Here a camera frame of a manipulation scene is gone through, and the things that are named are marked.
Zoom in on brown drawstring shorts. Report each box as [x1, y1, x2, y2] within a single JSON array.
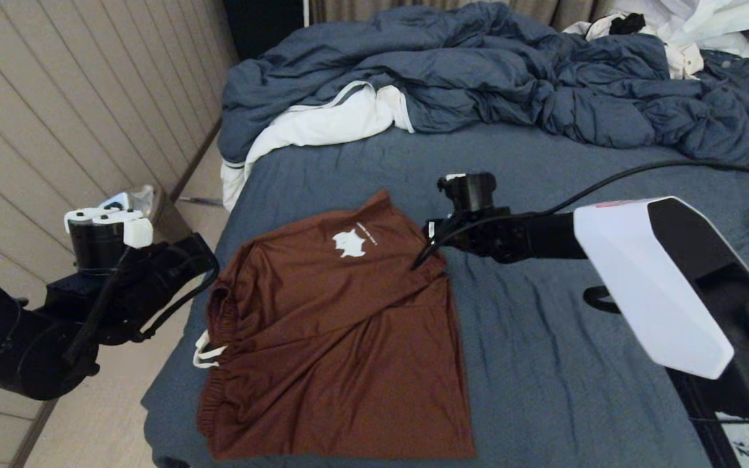
[[194, 190, 477, 461]]

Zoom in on brown trash bin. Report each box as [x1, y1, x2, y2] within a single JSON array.
[[152, 187, 194, 246]]

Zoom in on clear plastic bin bag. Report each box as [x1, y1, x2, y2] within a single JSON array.
[[129, 185, 156, 216]]

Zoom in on crumpled blue duvet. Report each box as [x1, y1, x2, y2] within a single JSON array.
[[218, 1, 749, 171]]

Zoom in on blue bed sheet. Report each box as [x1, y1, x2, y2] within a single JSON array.
[[142, 120, 749, 468]]

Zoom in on small black garment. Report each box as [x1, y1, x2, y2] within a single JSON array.
[[609, 13, 647, 36]]

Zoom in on beige curtain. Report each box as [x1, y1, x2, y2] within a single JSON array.
[[309, 0, 612, 32]]

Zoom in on cream buttoned shirt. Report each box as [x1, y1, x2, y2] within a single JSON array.
[[563, 13, 705, 80]]

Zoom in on blue denim garment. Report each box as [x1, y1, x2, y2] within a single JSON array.
[[700, 49, 749, 98]]

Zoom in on white crumpled garment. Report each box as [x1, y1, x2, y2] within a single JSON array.
[[609, 0, 749, 58]]

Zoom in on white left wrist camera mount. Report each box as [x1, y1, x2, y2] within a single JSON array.
[[64, 193, 154, 249]]

